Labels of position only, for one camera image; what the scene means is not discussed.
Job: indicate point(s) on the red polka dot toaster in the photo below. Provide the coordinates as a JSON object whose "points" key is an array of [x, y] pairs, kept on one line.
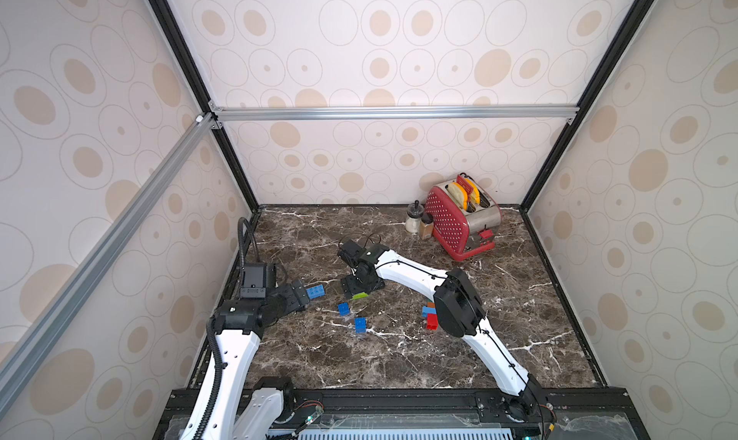
{"points": [[463, 234]]}

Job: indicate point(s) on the red 2x2 lego brick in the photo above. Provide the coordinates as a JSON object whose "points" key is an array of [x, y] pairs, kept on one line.
{"points": [[431, 322]]}

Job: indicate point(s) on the toy bread slice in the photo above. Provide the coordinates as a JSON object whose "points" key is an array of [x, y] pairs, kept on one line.
{"points": [[459, 195]]}

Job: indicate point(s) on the yellow toy slice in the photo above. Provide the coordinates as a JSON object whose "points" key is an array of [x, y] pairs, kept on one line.
{"points": [[470, 188]]}

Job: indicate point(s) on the horizontal aluminium rail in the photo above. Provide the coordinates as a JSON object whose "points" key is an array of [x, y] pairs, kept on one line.
{"points": [[424, 112]]}

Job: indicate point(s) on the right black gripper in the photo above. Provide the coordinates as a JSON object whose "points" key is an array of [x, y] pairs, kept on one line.
{"points": [[360, 278]]}

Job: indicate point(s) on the brown spice jar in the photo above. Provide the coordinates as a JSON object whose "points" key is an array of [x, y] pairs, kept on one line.
{"points": [[426, 227]]}

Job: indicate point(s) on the left diagonal aluminium rail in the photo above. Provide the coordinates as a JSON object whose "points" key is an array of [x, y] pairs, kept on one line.
{"points": [[22, 364]]}

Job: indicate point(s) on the glass jar with black lid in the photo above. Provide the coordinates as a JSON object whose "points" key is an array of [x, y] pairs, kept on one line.
{"points": [[415, 212]]}

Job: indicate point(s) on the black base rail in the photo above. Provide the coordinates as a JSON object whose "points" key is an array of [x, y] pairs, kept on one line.
{"points": [[572, 413]]}

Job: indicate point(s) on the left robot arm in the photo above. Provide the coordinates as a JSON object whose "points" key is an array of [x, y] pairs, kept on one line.
{"points": [[234, 334]]}

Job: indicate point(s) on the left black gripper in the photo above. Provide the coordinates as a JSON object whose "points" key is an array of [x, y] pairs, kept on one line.
{"points": [[292, 298]]}

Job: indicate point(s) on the light blue 2x4 lego brick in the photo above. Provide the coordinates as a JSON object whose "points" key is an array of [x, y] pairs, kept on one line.
{"points": [[315, 292], [428, 310]]}

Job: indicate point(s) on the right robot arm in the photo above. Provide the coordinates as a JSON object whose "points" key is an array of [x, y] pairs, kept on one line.
{"points": [[459, 311]]}

